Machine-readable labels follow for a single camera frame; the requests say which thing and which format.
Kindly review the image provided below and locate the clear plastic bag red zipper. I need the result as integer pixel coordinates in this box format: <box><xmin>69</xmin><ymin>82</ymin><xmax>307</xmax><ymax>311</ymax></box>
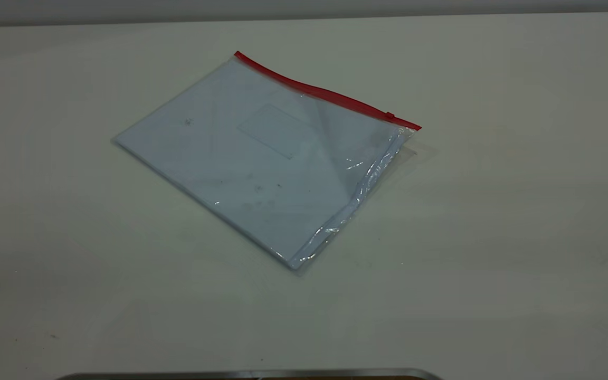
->
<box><xmin>112</xmin><ymin>50</ymin><xmax>422</xmax><ymax>272</ymax></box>

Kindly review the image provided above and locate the grey metal bar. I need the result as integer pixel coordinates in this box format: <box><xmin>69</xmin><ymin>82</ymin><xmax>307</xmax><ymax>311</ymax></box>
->
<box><xmin>56</xmin><ymin>368</ymin><xmax>444</xmax><ymax>380</ymax></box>

